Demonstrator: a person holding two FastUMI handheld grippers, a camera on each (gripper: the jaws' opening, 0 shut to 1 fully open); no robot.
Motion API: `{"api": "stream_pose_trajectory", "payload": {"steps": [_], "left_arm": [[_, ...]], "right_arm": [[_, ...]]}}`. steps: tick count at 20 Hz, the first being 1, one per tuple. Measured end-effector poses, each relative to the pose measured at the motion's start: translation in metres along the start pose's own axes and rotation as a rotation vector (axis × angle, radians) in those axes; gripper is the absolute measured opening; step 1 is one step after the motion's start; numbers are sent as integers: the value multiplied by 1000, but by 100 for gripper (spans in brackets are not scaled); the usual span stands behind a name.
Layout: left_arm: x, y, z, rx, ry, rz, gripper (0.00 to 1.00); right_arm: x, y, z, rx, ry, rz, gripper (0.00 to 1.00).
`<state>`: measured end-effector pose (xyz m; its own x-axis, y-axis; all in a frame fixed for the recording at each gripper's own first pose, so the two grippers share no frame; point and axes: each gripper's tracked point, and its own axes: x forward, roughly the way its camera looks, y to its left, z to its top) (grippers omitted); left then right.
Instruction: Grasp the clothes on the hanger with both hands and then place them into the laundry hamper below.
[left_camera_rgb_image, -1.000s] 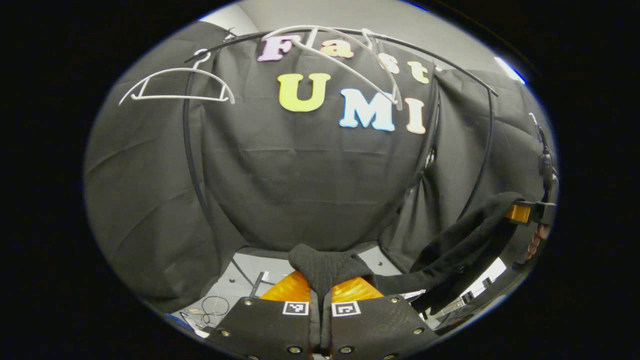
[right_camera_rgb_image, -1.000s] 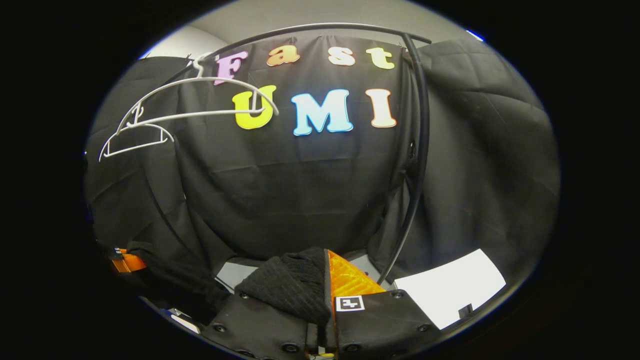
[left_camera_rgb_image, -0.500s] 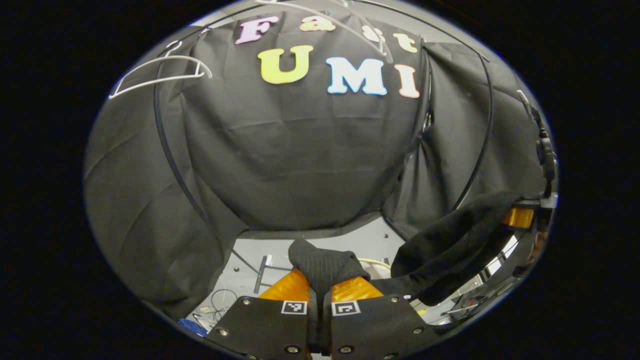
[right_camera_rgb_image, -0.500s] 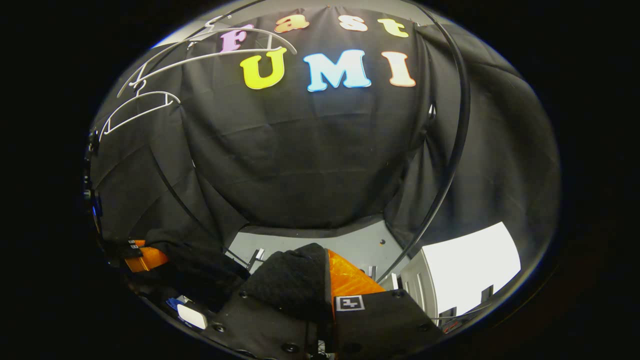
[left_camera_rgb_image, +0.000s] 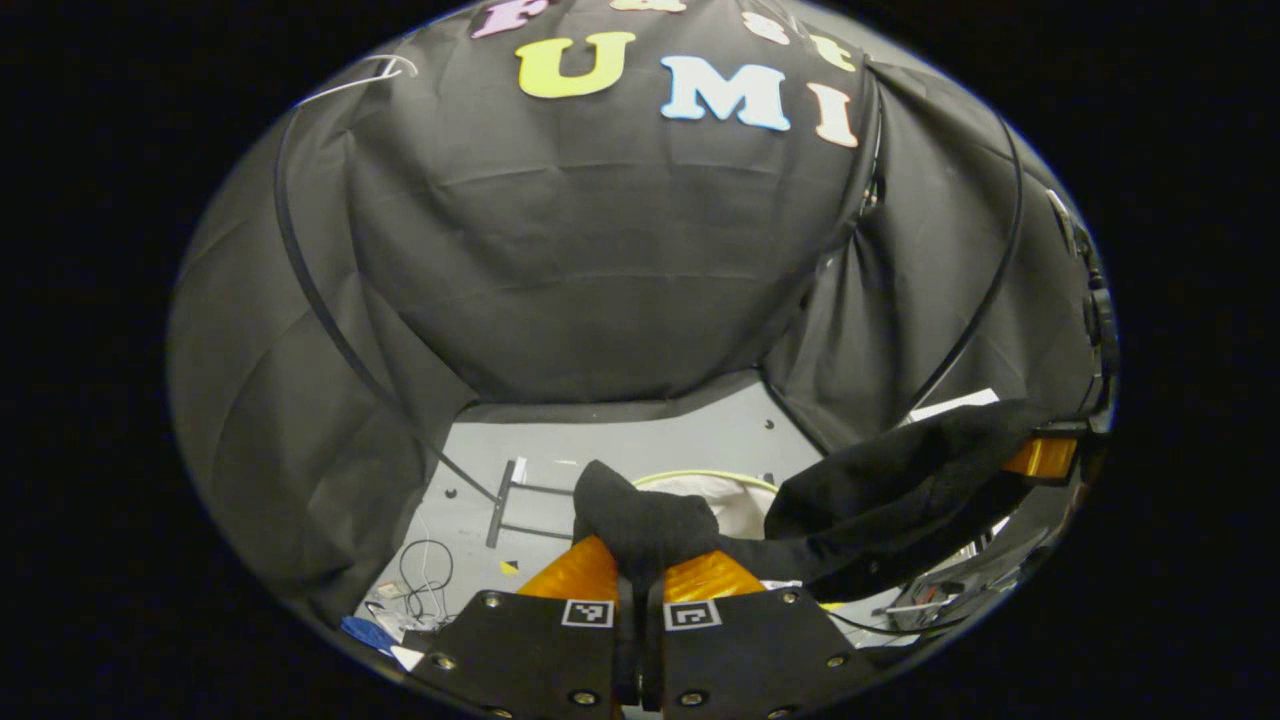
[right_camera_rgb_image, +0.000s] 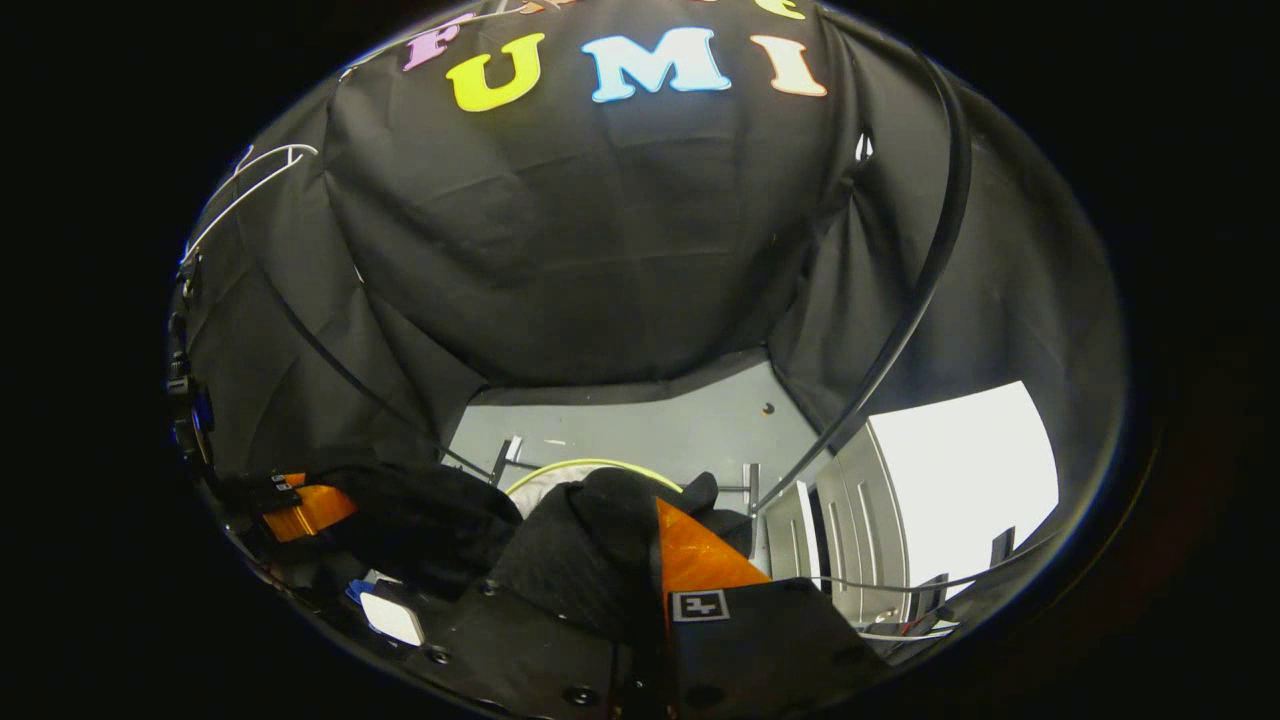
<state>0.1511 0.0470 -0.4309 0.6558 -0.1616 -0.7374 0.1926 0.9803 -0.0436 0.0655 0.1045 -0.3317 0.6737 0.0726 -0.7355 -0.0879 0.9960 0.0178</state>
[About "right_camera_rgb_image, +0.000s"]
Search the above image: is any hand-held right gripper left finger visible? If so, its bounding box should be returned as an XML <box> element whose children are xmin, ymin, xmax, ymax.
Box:
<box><xmin>365</xmin><ymin>578</ymin><xmax>643</xmax><ymax>719</ymax></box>

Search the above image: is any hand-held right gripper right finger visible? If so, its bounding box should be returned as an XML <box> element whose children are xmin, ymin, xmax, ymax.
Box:
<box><xmin>655</xmin><ymin>497</ymin><xmax>893</xmax><ymax>720</ymax></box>

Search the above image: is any black knit garment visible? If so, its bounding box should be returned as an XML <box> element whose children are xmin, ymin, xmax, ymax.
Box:
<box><xmin>300</xmin><ymin>460</ymin><xmax>753</xmax><ymax>647</ymax></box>

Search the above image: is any beige laundry hamper yellow rim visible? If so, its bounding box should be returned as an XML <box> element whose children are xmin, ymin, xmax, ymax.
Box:
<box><xmin>503</xmin><ymin>458</ymin><xmax>687</xmax><ymax>522</ymax></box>

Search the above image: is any black metal clothes rack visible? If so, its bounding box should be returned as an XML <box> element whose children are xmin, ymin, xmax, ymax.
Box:
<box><xmin>265</xmin><ymin>10</ymin><xmax>973</xmax><ymax>521</ymax></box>

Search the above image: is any white cabinet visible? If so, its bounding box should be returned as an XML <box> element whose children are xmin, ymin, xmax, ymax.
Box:
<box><xmin>765</xmin><ymin>380</ymin><xmax>1061</xmax><ymax>642</ymax></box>

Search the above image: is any black backdrop cloth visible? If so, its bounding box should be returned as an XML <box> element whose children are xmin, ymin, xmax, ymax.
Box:
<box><xmin>180</xmin><ymin>0</ymin><xmax>1127</xmax><ymax>601</ymax></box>

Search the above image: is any white wire clothes hanger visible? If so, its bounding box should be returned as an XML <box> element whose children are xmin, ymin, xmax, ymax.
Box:
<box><xmin>180</xmin><ymin>143</ymin><xmax>320</xmax><ymax>267</ymax></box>

